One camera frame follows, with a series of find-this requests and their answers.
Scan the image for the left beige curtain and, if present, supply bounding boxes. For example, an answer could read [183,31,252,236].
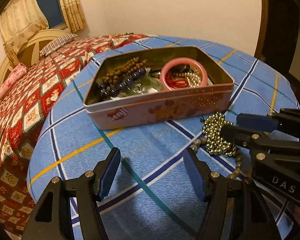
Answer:
[0,0,49,67]

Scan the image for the dark purple bead bracelet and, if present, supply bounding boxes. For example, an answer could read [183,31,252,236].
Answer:
[99,67,148,99]

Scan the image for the pink metal tin box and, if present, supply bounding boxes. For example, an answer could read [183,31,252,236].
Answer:
[83,46,235,130]

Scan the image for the pink pillow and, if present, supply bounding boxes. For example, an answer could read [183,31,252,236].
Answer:
[0,63,27,100]

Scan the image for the striped pillow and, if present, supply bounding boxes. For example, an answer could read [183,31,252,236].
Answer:
[39,33,79,56]

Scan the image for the grey stone bead bracelet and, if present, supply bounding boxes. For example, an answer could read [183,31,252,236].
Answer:
[189,136,244,181]

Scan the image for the right beige curtain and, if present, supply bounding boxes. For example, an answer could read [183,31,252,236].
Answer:
[59,0,86,33]

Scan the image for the gold metal bead chain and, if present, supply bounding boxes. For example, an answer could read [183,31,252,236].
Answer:
[201,112,239,158]

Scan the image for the dark window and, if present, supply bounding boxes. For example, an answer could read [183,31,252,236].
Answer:
[36,0,66,29]

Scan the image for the cream wooden headboard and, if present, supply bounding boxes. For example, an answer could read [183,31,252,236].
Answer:
[0,29,68,86]

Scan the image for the red patterned bedspread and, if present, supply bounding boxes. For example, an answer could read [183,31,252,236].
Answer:
[0,34,141,236]

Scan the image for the beads on bed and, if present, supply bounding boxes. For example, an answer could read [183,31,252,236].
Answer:
[112,33,134,37]

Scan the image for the pink bangle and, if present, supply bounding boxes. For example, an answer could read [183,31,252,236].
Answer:
[160,57,208,90]

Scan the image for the white pearl necklace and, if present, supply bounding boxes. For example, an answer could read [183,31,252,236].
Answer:
[185,71,203,87]

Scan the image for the red knot tassel charm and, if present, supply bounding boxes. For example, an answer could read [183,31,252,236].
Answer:
[165,72,189,89]

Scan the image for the green jade bangle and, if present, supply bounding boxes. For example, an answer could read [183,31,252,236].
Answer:
[125,75,162,96]

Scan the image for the brown wooden bead necklace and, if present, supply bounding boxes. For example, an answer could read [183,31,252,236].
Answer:
[97,56,148,86]

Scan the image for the brown wooden door frame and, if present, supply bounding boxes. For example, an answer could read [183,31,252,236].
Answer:
[254,0,269,60]

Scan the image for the beige curtain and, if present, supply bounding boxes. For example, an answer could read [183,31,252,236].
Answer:
[59,0,86,33]
[0,0,49,67]

